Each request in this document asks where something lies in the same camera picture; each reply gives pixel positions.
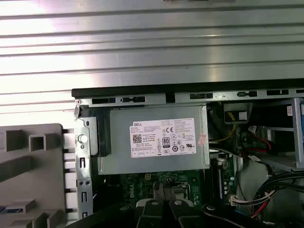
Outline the black PC case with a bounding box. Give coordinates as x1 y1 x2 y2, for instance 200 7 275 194
71 82 304 228

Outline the red and black wire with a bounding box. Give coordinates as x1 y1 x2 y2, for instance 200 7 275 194
242 137 273 152

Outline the grey power supply unit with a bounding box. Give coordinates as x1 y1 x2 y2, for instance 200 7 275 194
97 104 211 176

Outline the blue RAM stick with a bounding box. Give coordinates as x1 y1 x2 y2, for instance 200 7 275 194
218 165 225 201

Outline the black cable bundle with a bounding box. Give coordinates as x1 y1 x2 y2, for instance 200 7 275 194
251 172 304 219

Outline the blue drive latch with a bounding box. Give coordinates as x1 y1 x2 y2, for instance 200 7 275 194
294 98 304 168

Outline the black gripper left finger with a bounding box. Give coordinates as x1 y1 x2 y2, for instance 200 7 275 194
80 181 165 228

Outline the silver drive cage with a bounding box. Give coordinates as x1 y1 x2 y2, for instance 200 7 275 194
223 97 304 171

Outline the grey parts rack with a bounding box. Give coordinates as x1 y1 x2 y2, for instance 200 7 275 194
0 123 66 228

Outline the green motherboard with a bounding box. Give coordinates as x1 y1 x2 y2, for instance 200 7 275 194
95 152 238 221

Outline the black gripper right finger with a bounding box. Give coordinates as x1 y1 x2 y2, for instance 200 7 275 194
163 186 252 228

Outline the yellow wire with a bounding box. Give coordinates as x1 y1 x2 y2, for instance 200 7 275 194
219 111 237 143

